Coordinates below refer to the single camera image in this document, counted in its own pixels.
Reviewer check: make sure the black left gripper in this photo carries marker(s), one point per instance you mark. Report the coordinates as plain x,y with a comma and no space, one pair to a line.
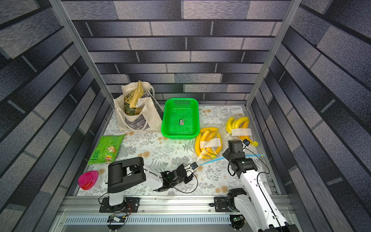
190,179

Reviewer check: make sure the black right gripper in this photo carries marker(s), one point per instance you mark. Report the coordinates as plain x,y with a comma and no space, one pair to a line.
229,155

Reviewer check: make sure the yellow banana bunch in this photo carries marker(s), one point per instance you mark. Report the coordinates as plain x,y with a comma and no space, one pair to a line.
208,143
240,128

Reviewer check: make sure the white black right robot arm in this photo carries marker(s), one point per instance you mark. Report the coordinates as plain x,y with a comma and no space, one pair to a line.
254,202

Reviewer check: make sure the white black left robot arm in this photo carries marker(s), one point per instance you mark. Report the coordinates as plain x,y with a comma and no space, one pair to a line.
125,174

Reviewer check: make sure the beige canvas tote bag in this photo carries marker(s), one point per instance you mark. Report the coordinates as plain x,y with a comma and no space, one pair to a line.
149,119

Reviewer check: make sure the green chips bag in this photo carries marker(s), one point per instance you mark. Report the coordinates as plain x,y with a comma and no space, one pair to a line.
106,150

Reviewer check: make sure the right circuit board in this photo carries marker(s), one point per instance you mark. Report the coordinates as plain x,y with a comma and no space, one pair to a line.
237,222

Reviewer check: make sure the circuit board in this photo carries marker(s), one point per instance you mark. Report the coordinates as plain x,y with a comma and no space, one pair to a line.
115,223
237,222

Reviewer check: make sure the green plastic basket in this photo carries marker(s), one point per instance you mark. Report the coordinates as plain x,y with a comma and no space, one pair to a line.
181,108

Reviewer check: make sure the left circuit board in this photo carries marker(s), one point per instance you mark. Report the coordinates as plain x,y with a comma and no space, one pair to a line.
115,223

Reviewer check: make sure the snack packets in tote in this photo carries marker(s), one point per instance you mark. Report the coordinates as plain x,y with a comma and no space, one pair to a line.
132,93

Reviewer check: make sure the pink plastic container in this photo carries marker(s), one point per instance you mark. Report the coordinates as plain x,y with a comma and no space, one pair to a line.
87,180

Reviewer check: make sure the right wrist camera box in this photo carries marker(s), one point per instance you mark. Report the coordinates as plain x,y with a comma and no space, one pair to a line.
235,146

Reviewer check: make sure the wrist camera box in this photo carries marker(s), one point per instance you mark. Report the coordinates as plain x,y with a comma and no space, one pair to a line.
235,146
193,166

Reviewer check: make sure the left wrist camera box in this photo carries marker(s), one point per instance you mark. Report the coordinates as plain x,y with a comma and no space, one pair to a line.
193,166

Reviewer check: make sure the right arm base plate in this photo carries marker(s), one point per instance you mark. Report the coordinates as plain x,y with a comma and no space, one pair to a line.
221,204

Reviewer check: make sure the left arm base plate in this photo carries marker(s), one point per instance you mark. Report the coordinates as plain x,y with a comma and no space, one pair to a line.
129,205

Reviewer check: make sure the aluminium front rail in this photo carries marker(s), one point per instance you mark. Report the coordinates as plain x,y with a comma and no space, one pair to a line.
152,210

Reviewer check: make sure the aluminium frame post right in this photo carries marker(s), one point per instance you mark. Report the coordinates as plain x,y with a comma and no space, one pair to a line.
293,7

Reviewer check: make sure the aluminium frame post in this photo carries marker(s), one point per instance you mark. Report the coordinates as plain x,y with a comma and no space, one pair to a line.
293,7
78,42

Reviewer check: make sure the aluminium frame post left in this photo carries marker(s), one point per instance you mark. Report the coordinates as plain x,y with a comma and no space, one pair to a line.
78,42

